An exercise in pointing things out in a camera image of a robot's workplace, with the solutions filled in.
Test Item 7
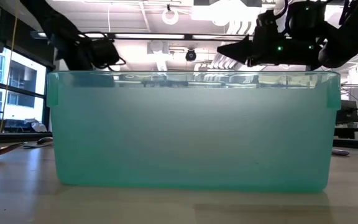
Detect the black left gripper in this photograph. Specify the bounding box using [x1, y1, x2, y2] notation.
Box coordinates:
[87, 39, 121, 70]

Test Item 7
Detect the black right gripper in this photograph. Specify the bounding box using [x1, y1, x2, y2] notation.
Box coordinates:
[216, 26, 323, 68]

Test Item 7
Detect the silver spoon lavender handle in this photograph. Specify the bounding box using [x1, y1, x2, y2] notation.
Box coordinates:
[331, 148, 351, 157]
[22, 136, 54, 149]

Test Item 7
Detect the green translucent plastic bin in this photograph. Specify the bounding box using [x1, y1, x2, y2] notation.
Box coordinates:
[46, 70, 342, 194]

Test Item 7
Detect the black computer monitor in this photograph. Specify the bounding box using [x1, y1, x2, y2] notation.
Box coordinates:
[336, 100, 358, 124]

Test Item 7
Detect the black background desk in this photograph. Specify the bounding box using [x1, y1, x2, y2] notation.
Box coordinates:
[334, 126, 358, 149]

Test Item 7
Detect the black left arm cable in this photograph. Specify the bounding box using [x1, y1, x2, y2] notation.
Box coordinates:
[79, 30, 127, 68]

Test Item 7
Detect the black overhead camera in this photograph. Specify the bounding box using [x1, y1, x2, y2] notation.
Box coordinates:
[185, 48, 198, 62]

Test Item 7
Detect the black overhead frame beam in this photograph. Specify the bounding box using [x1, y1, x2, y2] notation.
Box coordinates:
[29, 30, 358, 43]

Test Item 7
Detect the white ceiling ring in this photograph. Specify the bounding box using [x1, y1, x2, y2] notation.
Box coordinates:
[161, 7, 180, 26]

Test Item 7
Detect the yellow cable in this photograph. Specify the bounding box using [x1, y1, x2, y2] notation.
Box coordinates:
[0, 0, 19, 134]

